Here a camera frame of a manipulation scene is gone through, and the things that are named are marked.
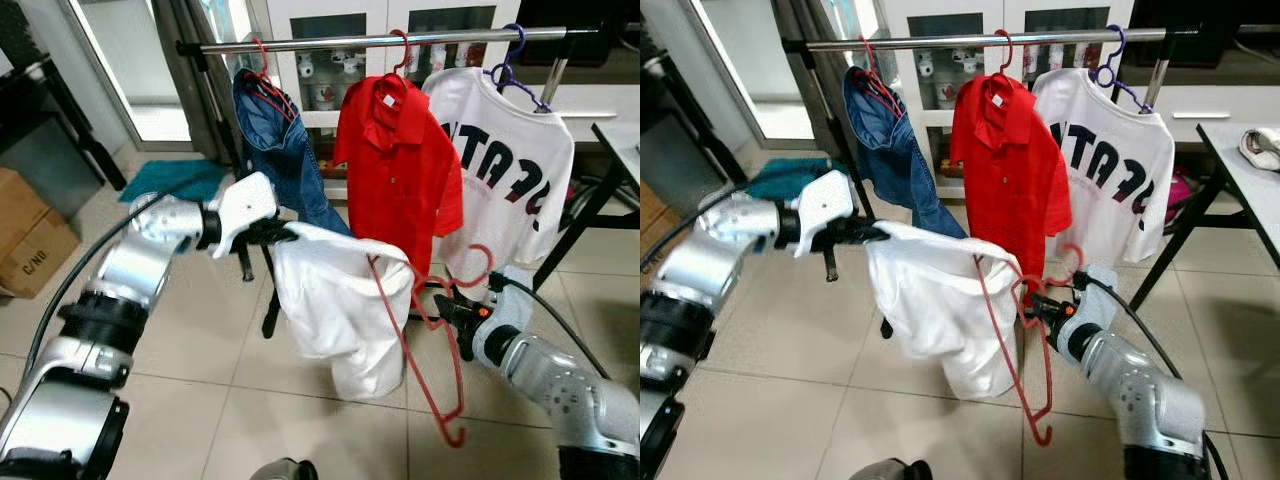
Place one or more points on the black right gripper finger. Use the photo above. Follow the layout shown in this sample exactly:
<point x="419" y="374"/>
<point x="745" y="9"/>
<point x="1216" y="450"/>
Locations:
<point x="1038" y="296"/>
<point x="454" y="297"/>
<point x="445" y="313"/>
<point x="1031" y="311"/>

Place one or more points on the plain white shirt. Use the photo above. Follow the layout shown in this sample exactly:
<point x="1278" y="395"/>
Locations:
<point x="330" y="300"/>
<point x="930" y="300"/>

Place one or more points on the red plastic hanger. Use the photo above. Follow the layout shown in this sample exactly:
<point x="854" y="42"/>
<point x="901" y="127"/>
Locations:
<point x="870" y="50"/>
<point x="406" y="55"/>
<point x="1008" y="55"/>
<point x="455" y="437"/>
<point x="262" y="52"/>
<point x="1043" y="437"/>

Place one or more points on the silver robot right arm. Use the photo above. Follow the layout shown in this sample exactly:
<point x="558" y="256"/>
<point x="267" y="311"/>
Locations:
<point x="1140" y="390"/>
<point x="560" y="380"/>

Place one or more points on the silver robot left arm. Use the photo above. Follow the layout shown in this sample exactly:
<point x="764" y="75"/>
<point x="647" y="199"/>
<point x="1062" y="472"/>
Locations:
<point x="130" y="270"/>
<point x="720" y="250"/>

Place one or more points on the purple plastic hanger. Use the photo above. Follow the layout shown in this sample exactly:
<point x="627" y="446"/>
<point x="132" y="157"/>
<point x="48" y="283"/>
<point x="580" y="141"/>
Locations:
<point x="512" y="62"/>
<point x="1118" y="62"/>

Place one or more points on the blue denim shirt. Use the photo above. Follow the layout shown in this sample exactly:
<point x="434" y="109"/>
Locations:
<point x="895" y="160"/>
<point x="290" y="160"/>

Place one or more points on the teal floor mat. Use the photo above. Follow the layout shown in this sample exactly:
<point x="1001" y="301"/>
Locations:
<point x="780" y="178"/>
<point x="175" y="182"/>

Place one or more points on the white T-shirt dark lettering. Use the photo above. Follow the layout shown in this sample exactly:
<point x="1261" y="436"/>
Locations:
<point x="520" y="200"/>
<point x="1120" y="200"/>

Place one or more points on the red polo shirt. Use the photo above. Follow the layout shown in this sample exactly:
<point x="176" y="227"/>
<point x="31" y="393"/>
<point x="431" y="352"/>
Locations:
<point x="400" y="180"/>
<point x="1010" y="180"/>

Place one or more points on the white framed glass door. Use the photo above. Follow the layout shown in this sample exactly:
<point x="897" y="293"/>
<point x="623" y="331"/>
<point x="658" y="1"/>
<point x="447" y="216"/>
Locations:
<point x="130" y="60"/>
<point x="750" y="60"/>

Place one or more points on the black metal stand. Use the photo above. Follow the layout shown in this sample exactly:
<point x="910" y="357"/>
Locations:
<point x="670" y="110"/>
<point x="50" y="100"/>

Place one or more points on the grey robot leg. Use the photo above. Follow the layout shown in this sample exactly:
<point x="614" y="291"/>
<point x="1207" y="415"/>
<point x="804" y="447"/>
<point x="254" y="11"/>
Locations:
<point x="285" y="470"/>
<point x="885" y="470"/>

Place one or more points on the white table black legs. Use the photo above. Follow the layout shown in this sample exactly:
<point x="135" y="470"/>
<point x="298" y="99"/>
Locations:
<point x="1250" y="180"/>
<point x="625" y="150"/>

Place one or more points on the cardboard box black print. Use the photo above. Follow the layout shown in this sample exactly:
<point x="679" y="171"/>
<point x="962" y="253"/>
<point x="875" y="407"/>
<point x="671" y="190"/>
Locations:
<point x="30" y="235"/>

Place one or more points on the cream denim trousers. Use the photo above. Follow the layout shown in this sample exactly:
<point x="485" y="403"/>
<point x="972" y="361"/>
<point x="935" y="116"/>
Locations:
<point x="1262" y="148"/>

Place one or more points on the black television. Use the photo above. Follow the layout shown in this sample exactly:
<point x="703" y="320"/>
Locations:
<point x="1200" y="25"/>
<point x="575" y="25"/>

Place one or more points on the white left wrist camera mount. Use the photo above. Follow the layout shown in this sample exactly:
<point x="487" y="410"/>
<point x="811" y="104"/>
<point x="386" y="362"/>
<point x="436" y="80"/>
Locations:
<point x="245" y="205"/>
<point x="825" y="205"/>

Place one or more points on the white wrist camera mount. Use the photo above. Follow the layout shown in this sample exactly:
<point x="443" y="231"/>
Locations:
<point x="825" y="205"/>
<point x="512" y="295"/>
<point x="1097" y="293"/>
<point x="245" y="205"/>

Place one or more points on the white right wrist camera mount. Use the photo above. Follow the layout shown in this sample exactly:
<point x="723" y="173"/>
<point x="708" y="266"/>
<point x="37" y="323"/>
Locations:
<point x="512" y="295"/>
<point x="1097" y="293"/>

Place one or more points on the metal clothes rack black frame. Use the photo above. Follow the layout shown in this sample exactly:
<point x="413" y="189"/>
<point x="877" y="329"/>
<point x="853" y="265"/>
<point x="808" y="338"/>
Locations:
<point x="330" y="42"/>
<point x="930" y="41"/>

